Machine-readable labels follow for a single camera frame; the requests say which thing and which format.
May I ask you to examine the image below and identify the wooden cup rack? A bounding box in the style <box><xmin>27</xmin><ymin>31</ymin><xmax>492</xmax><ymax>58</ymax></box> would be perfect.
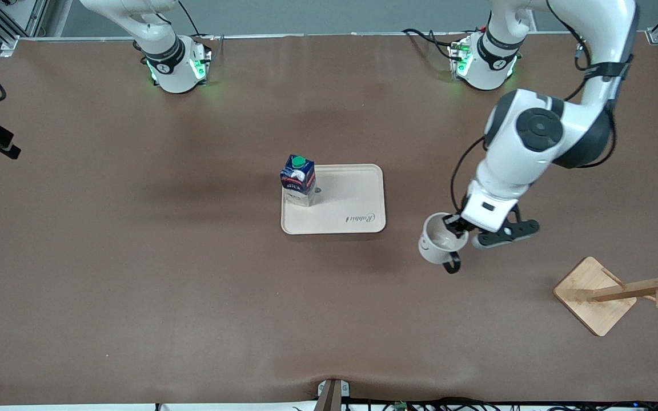
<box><xmin>553</xmin><ymin>252</ymin><xmax>658</xmax><ymax>337</ymax></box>

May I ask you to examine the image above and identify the black left base cable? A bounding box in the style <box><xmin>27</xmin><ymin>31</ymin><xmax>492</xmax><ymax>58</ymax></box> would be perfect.
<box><xmin>402</xmin><ymin>27</ymin><xmax>456</xmax><ymax>61</ymax></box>

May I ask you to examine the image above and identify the white smiley cup black handle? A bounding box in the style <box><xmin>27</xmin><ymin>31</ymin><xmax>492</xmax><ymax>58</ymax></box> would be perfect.
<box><xmin>418</xmin><ymin>212</ymin><xmax>470</xmax><ymax>275</ymax></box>

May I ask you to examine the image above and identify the black right base cable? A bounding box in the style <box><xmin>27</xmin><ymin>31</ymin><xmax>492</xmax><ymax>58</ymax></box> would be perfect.
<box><xmin>176</xmin><ymin>0</ymin><xmax>224</xmax><ymax>58</ymax></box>

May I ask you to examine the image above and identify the blue milk carton green cap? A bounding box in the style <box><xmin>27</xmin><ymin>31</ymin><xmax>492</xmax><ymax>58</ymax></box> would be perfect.
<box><xmin>280</xmin><ymin>154</ymin><xmax>316</xmax><ymax>207</ymax></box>

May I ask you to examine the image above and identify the black base cable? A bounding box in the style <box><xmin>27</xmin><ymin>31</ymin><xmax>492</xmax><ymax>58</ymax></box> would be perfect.
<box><xmin>402</xmin><ymin>27</ymin><xmax>456</xmax><ymax>61</ymax></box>
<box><xmin>176</xmin><ymin>0</ymin><xmax>224</xmax><ymax>58</ymax></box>

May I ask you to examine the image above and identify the beige plastic tray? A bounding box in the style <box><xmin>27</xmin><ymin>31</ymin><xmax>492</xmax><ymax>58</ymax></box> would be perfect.
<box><xmin>281</xmin><ymin>164</ymin><xmax>387</xmax><ymax>235</ymax></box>

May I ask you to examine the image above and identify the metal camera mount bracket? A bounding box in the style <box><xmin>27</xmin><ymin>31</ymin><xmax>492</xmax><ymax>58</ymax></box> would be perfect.
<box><xmin>316</xmin><ymin>378</ymin><xmax>351</xmax><ymax>411</ymax></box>

